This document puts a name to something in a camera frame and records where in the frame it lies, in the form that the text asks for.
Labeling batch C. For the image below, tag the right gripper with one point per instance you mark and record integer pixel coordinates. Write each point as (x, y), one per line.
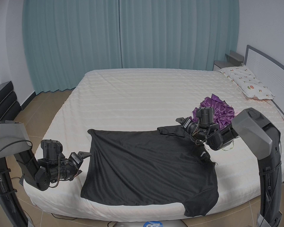
(190, 126)

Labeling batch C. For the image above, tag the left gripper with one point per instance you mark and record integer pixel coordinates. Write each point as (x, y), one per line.
(74, 164)

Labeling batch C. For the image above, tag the black T-shirt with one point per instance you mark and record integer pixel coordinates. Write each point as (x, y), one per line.
(144, 166)

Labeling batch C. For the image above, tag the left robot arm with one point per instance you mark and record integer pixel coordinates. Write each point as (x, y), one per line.
(13, 137)

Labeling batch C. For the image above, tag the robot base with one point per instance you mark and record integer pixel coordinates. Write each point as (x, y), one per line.
(150, 223)

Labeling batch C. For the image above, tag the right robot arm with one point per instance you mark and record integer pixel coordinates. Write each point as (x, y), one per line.
(250, 133)

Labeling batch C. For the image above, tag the bed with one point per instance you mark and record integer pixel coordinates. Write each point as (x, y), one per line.
(137, 99)

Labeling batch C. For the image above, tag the purple satin garment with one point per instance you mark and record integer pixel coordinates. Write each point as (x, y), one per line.
(221, 110)

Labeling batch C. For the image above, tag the white printed garment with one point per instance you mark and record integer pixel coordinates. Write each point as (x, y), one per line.
(228, 148)

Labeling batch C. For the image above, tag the pink garment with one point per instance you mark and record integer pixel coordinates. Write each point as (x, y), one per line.
(237, 111)

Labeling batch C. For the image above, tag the white printed pillow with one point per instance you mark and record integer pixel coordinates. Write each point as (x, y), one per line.
(246, 82)

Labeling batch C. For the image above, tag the grey bedside table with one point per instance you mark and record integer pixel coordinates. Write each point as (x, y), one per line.
(228, 60)

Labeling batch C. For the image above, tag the blue-green curtain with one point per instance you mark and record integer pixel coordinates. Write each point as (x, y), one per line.
(71, 44)
(177, 33)

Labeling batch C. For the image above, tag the black chest of drawers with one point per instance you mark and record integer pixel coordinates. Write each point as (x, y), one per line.
(8, 102)

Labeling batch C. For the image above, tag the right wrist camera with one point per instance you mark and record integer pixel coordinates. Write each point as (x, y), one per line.
(196, 114)

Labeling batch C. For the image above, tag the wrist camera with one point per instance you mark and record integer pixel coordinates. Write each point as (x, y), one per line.
(59, 148)
(196, 114)

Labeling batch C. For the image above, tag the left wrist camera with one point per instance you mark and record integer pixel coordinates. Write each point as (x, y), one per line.
(59, 148)

